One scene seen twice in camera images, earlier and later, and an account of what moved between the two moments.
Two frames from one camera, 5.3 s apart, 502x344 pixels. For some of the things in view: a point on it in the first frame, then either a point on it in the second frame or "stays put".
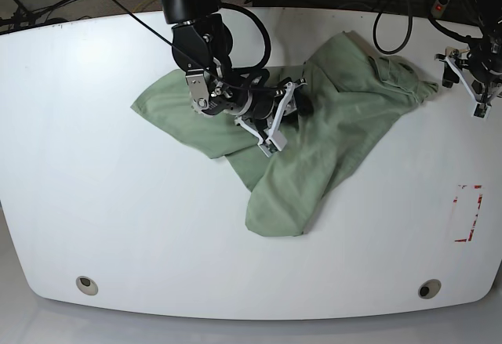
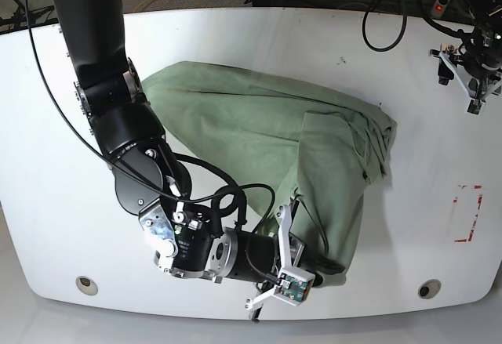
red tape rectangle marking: (476, 215) stays put
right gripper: (485, 60) stays put
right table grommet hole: (429, 288) stays put
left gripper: (264, 104) → (251, 257)
